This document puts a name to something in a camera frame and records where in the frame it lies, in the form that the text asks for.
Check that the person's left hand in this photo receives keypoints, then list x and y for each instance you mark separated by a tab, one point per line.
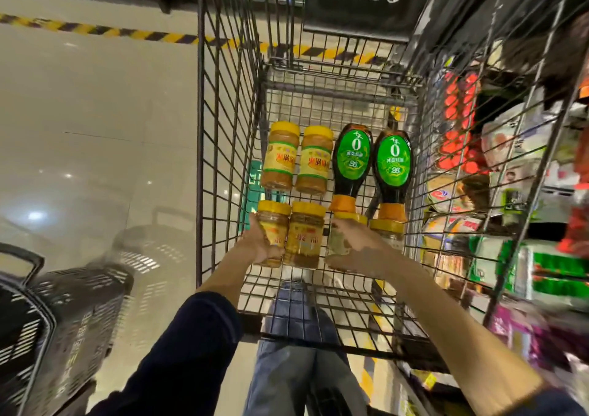
257	247

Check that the person's right hand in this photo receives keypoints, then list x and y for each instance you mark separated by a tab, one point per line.
368	254

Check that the yellow-lid jar beige label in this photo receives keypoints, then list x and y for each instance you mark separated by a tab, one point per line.
333	240
387	228

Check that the yellow-lid jar yellow label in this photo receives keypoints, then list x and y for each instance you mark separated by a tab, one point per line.
304	238
274	208

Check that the person's left forearm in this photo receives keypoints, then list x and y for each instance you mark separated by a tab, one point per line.
225	282

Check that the person's right forearm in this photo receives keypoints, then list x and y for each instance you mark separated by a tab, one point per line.
460	337

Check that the black plastic shopping basket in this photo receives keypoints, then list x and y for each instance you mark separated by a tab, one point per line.
69	319

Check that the green floor arrow sticker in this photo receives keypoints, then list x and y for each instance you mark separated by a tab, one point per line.
255	185

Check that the blue jeans legs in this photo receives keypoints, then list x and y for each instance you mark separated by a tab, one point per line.
285	374

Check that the dark blue left sleeve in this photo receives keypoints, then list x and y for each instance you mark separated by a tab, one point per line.
184	360

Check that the dark blue sleeve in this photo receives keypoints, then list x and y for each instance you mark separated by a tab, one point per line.
184	360
552	406

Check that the group of small red packets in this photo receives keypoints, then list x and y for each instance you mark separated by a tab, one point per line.
453	148

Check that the group of assorted food packets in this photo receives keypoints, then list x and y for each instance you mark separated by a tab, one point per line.
552	268

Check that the dark blue right sleeve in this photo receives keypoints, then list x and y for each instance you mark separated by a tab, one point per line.
552	406

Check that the yellow black floor tape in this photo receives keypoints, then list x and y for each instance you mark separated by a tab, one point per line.
92	29

